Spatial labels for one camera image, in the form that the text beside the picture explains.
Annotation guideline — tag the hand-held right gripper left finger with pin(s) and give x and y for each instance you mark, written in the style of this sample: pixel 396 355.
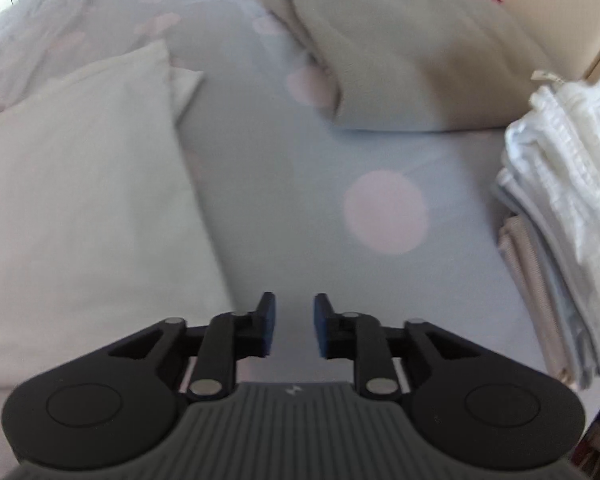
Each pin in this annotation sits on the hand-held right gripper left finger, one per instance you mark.
pixel 268 322

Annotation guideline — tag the grey pink-dotted bedsheet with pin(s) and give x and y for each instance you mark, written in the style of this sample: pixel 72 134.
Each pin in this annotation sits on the grey pink-dotted bedsheet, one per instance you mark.
pixel 380 200

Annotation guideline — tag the beige fleece blanket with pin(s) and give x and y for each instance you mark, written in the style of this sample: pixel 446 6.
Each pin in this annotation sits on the beige fleece blanket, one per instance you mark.
pixel 405 50

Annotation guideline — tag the beige padded headboard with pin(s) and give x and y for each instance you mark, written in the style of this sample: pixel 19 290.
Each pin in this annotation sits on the beige padded headboard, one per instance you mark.
pixel 560 10

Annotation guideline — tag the light grey folded garment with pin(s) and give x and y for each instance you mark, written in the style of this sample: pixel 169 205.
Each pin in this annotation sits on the light grey folded garment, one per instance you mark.
pixel 527 210

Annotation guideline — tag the white textured folded garment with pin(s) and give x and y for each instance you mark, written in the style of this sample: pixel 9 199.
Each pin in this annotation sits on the white textured folded garment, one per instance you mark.
pixel 575 160

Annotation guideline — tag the light blue folded garment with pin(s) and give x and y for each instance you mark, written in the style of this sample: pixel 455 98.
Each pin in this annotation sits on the light blue folded garment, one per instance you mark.
pixel 562 305

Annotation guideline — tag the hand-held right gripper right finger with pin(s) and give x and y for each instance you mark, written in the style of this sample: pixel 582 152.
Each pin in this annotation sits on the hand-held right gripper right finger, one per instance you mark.
pixel 321 324

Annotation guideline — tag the beige ribbed folded garment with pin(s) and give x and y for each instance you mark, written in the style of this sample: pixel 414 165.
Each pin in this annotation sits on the beige ribbed folded garment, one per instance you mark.
pixel 525 270

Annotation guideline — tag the white shirt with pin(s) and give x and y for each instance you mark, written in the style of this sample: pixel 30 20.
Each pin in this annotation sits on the white shirt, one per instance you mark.
pixel 90 185

